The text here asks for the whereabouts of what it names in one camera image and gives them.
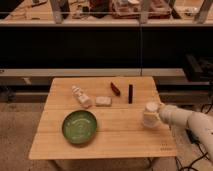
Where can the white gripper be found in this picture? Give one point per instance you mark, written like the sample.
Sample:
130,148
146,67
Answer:
165,113

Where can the green ceramic bowl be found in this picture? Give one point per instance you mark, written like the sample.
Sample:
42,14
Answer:
79,127

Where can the wooden table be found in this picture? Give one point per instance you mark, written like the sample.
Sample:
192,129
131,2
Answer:
120,132

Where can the white rectangular sponge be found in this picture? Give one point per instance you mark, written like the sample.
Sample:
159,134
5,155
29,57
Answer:
103,101

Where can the metal shelf rack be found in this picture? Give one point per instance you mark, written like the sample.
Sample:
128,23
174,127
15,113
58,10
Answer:
45,13

